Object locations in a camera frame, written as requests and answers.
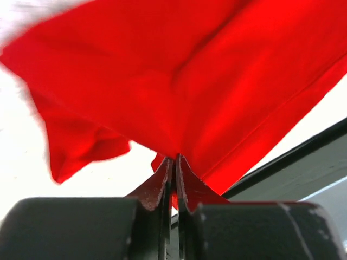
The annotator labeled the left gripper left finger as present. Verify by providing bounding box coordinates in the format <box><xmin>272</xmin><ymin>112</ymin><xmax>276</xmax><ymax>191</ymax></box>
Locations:
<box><xmin>125</xmin><ymin>158</ymin><xmax>172</xmax><ymax>211</ymax></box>

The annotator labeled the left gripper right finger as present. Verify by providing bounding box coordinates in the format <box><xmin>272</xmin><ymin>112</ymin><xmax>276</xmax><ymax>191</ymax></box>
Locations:
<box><xmin>175</xmin><ymin>153</ymin><xmax>231</xmax><ymax>213</ymax></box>

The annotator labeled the red t shirt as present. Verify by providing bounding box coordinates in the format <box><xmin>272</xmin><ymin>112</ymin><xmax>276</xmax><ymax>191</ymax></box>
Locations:
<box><xmin>1</xmin><ymin>1</ymin><xmax>346</xmax><ymax>194</ymax></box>

